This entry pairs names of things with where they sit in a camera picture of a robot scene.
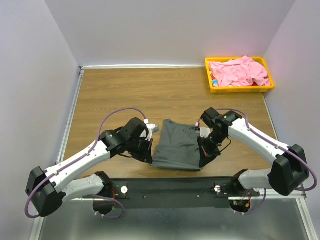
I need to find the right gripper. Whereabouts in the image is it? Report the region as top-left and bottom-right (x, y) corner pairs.
(197, 130), (227, 168)

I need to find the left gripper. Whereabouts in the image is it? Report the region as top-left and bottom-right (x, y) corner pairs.
(127, 135), (154, 164)

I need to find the grey t shirt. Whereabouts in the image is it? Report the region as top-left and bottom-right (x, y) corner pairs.
(150, 119), (202, 172)

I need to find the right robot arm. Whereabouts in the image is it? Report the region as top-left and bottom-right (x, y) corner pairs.
(197, 107), (310, 196)

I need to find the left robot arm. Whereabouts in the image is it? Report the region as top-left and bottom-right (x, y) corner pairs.
(24, 117), (159, 218)

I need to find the yellow plastic bin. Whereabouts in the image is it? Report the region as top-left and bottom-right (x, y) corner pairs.
(205, 56), (275, 94)

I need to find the pink t shirt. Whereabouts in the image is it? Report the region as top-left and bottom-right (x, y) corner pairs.
(208, 55), (270, 88)

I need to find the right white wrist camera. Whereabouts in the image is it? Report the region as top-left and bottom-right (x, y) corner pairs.
(195, 121), (212, 138)

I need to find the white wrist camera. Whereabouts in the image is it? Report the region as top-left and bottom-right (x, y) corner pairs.
(195, 121), (212, 138)
(140, 118), (159, 142)

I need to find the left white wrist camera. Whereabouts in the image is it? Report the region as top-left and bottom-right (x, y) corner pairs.
(140, 118), (159, 142)

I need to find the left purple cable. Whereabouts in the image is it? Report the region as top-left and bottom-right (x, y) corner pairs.
(24, 107), (151, 220)

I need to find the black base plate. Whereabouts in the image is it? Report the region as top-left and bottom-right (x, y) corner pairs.
(98, 176), (260, 209)

